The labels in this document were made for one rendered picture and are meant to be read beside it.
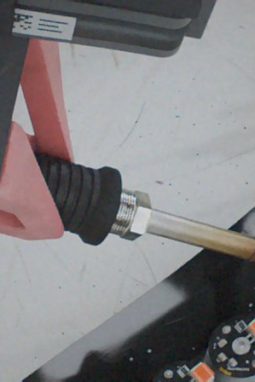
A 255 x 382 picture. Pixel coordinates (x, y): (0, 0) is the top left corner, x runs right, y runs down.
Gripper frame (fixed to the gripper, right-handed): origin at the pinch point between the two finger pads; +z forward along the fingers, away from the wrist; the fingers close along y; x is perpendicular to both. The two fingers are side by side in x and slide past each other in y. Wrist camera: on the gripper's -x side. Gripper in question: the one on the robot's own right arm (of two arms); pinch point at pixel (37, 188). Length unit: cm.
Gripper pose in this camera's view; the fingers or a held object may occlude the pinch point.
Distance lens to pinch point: 34.3
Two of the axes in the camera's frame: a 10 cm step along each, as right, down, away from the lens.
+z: 4.5, 4.1, 7.9
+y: 1.1, -9.1, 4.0
